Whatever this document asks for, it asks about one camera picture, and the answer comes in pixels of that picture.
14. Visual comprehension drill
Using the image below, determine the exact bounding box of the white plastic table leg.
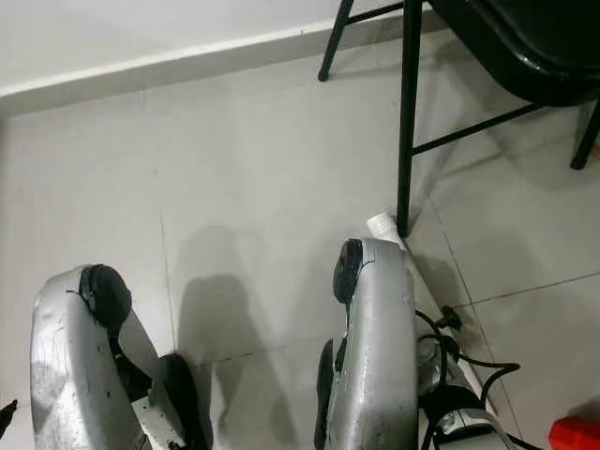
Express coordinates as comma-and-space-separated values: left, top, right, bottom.
366, 211, 498, 418

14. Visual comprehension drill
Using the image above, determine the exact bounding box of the black metal chair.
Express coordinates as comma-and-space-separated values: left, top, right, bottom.
317, 0, 600, 238

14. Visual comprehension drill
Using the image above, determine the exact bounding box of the red object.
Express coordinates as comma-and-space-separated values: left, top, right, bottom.
548, 417, 600, 450

